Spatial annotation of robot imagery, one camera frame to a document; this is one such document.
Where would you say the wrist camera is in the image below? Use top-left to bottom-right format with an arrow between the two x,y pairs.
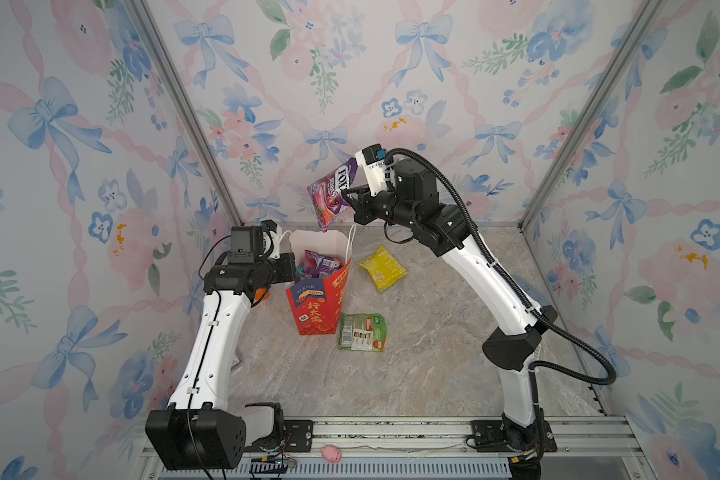
227,220 -> 283,264
355,144 -> 392,197

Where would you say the red paper gift bag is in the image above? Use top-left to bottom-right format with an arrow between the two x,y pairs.
286,225 -> 356,336

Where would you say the purple snack packet back side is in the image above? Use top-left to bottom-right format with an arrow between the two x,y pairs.
301,250 -> 343,279

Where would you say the small green snack packet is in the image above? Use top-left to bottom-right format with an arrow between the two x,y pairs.
338,314 -> 387,353

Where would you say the yellow snack packet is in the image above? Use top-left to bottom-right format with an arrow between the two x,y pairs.
358,246 -> 407,292

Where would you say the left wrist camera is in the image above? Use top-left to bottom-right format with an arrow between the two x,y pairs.
227,220 -> 283,264

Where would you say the aluminium front rail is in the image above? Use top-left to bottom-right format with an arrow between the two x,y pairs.
131,417 -> 657,479

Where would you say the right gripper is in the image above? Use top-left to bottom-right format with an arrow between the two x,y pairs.
342,185 -> 421,238

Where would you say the pink small toy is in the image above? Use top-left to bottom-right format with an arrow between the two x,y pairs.
320,445 -> 342,464

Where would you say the black corrugated cable hose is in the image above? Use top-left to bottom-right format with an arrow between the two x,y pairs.
383,148 -> 618,386

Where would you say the purple Fox's berries candy bag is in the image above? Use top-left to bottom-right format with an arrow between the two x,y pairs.
307,157 -> 358,232

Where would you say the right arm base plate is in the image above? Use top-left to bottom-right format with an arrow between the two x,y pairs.
468,418 -> 558,454

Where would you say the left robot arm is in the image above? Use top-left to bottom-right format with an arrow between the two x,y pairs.
145,253 -> 296,472

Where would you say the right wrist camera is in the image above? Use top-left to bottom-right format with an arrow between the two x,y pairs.
355,144 -> 392,197

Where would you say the orange plastic bottle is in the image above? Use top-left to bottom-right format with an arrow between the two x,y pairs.
254,288 -> 269,301

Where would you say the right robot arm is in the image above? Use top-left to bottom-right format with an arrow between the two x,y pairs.
341,149 -> 547,454

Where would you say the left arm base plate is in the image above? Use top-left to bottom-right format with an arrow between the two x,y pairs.
244,418 -> 315,454

